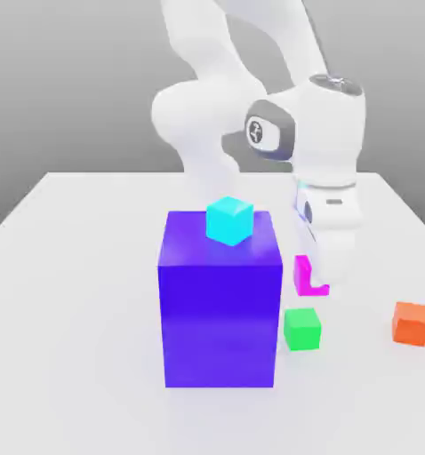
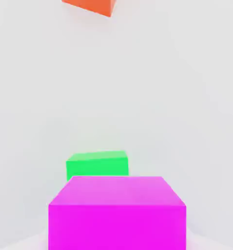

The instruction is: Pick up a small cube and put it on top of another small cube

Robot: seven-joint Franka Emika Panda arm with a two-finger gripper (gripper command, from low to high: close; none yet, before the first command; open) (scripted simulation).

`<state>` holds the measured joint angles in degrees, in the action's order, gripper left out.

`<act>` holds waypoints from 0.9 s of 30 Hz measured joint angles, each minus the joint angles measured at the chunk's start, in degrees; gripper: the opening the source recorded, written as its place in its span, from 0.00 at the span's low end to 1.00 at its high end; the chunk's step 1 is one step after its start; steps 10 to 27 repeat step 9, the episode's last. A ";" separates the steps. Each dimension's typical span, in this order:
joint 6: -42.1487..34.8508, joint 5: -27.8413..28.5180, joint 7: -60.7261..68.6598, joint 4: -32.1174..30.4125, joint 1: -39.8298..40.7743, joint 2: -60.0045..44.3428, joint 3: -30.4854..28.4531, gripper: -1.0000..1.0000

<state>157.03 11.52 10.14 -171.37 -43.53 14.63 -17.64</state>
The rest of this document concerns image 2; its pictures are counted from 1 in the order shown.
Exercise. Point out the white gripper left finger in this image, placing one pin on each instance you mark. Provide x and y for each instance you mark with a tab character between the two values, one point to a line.
37	244

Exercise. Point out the large orange box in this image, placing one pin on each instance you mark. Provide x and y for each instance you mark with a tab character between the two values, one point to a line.
93	5

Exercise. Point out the small green cube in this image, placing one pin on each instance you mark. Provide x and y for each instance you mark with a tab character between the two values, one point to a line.
97	167

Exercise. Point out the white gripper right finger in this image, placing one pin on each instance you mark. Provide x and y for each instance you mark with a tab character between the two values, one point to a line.
196	244

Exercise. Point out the small magenta cube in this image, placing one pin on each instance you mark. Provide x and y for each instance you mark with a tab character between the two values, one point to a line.
116	224

